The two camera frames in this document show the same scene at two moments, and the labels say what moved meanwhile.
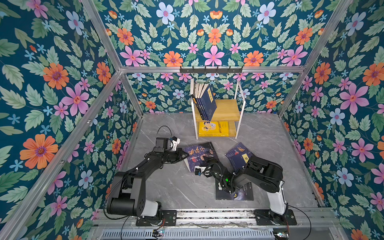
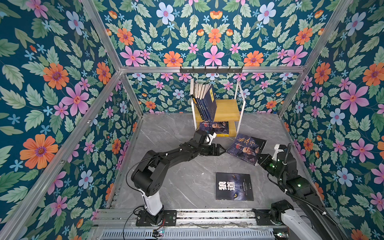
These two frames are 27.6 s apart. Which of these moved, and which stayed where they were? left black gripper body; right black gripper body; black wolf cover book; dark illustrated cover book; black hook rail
Moved: dark illustrated cover book; left black gripper body; right black gripper body
Stayed: black wolf cover book; black hook rail
